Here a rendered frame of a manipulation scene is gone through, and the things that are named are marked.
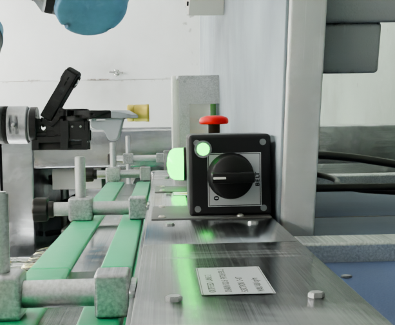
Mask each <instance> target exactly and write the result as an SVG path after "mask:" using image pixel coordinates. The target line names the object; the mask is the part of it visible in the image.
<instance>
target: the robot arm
mask: <svg viewBox="0 0 395 325"><path fill-rule="evenodd" d="M31 1H33V2H35V3H36V5H37V6H38V7H39V9H40V10H41V12H44V13H47V14H53V15H55V16H56V17H57V19H58V21H59V22H60V24H61V25H64V27H65V29H67V30H69V31H71V32H73V33H75V34H79V35H99V34H103V33H105V32H107V31H108V30H110V29H112V28H115V27H116V26H117V25H118V24H119V23H120V22H121V21H122V20H123V18H124V16H125V14H126V11H127V7H128V2H129V0H31ZM3 33H4V29H3V25H2V23H1V22H0V53H1V49H2V46H3ZM80 80H81V73H80V72H79V71H77V70H76V69H74V68H72V67H68V68H67V69H65V71H64V72H63V74H62V76H61V78H60V81H59V84H58V85H57V87H56V88H55V90H54V92H53V94H52V95H51V97H50V99H49V100H48V102H47V104H46V106H45V107H44V109H43V111H42V112H41V117H42V118H41V119H40V116H39V109H38V107H30V108H29V107H28V106H0V144H29V143H30V142H32V150H87V149H90V141H91V139H92V131H91V130H90V125H91V127H92V128H93V129H96V130H103V131H104V132H105V134H106V136H107V138H108V139H109V140H111V141H116V140H118V139H119V138H120V135H121V131H122V127H123V124H124V120H125V119H127V118H138V115H137V114H135V113H133V112H131V111H129V110H89V109H84V108H74V109H64V108H63V106H64V104H65V102H66V101H67V99H68V98H69V96H70V94H71V92H72V90H73V89H74V88H75V87H76V86H77V85H78V84H79V81H80ZM89 119H91V121H89ZM97 119H105V120H100V121H96V120H97ZM41 127H43V128H44V127H46V128H45V130H42V129H41ZM73 140H75V141H73Z"/></svg>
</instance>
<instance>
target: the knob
mask: <svg viewBox="0 0 395 325"><path fill-rule="evenodd" d="M207 180H208V183H209V186H210V188H211V189H212V190H213V191H214V192H215V193H216V194H217V195H218V196H220V197H222V198H225V199H237V198H239V197H241V196H243V195H245V194H246V193H247V192H248V191H249V190H250V188H251V187H252V184H253V183H254V182H255V173H254V171H253V167H252V166H251V163H250V162H249V161H248V160H247V159H246V158H245V157H244V156H242V155H240V154H238V153H232V152H229V153H223V154H221V155H219V156H218V157H216V158H215V159H214V160H213V161H212V162H211V164H210V165H209V168H208V171H207Z"/></svg>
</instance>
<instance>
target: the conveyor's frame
mask: <svg viewBox="0 0 395 325"><path fill-rule="evenodd" d="M161 185H164V186H187V181H185V180H174V179H172V178H171V177H170V176H169V173H168V171H164V172H155V173H154V174H153V179H152V184H151V190H150V194H149V202H150V205H149V208H148V209H147V211H146V218H145V221H144V228H143V232H142V238H141V242H140V249H139V256H138V259H137V266H136V270H135V277H137V278H138V281H137V288H136V292H135V298H131V299H130V304H129V308H128V314H127V319H126V325H393V324H392V323H390V322H389V321H388V320H387V319H386V318H385V317H384V316H383V315H382V314H381V313H379V312H378V311H377V310H376V309H375V308H373V307H372V306H371V305H370V304H369V303H368V302H367V301H366V300H365V299H364V298H362V297H361V296H360V295H359V294H358V293H356V292H355V291H354V290H353V289H352V288H351V287H350V286H349V285H348V284H347V283H346V282H344V281H343V280H342V279H341V278H340V277H339V276H337V274H335V272H333V271H332V270H331V269H330V268H329V267H327V266H326V265H325V264H324V263H323V262H322V261H321V260H320V259H319V258H318V257H316V256H315V255H314V254H313V253H312V252H310V251H309V250H308V249H307V248H306V247H305V246H304V245H303V242H302V241H301V240H300V239H299V238H298V237H293V236H292V235H291V234H290V233H289V232H288V231H287V230H286V229H285V228H284V227H283V226H281V225H280V224H279V223H278V222H277V221H275V220H274V219H273V218H251V219H194V220H165V221H152V220H151V216H152V210H153V207H154V206H160V205H164V206H187V205H188V197H187V192H173V193H155V187H156V186H161Z"/></svg>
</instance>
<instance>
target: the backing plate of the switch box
mask: <svg viewBox="0 0 395 325"><path fill-rule="evenodd" d="M251 218H272V216H271V215H269V214H258V215H243V214H242V213H239V214H237V215H200V216H191V215H190V213H189V209H188V206H164V205H160V206H154V207H153V210H152V216H151V220H152V221H165V220H194V219H251Z"/></svg>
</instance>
